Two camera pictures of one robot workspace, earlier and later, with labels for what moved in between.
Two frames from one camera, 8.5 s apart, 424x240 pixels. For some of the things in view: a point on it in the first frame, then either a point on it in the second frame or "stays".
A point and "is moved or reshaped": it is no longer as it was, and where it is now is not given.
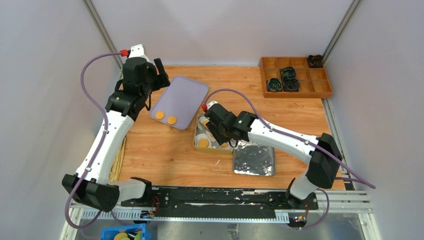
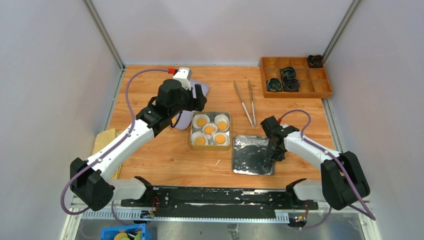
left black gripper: x=161 y=78 to x=195 y=104
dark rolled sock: x=274 y=84 stays
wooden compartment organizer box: x=313 y=81 stays
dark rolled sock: x=288 y=72 stays
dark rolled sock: x=291 y=85 stays
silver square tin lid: x=253 y=159 stays
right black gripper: x=221 y=139 to x=278 y=156
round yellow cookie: x=203 y=143 is moved or reshaped
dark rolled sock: x=316 y=61 stays
